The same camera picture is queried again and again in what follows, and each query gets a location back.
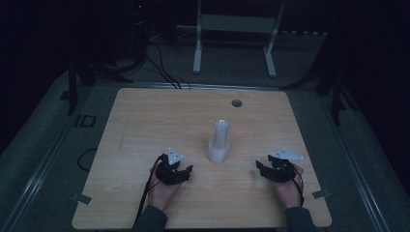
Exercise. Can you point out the dark equipment rack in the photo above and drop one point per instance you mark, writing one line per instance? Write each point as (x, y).
(138, 29)

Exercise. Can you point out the metal floor rail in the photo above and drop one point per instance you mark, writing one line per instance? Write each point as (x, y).
(35, 180)
(209, 86)
(357, 174)

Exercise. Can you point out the person's left hand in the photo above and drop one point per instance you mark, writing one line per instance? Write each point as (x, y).
(161, 195)

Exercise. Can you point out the person's right hand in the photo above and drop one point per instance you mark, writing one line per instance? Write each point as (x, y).
(290, 193)

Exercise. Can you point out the black tripod stand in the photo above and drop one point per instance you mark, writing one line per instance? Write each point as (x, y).
(72, 87)
(336, 96)

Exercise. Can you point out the grey tape piece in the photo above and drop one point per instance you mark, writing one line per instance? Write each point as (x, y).
(321, 194)
(82, 199)

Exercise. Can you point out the pale power strip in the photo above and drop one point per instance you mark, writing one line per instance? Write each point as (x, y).
(304, 33)

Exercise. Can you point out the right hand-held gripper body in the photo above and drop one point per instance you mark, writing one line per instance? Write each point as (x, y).
(282, 172)

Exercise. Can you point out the stack of clear plastic cups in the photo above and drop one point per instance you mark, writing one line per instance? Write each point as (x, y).
(219, 145)

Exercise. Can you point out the white metal stand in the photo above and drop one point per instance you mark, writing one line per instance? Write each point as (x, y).
(237, 23)

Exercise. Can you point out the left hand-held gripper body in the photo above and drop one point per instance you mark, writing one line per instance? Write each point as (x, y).
(169, 175)

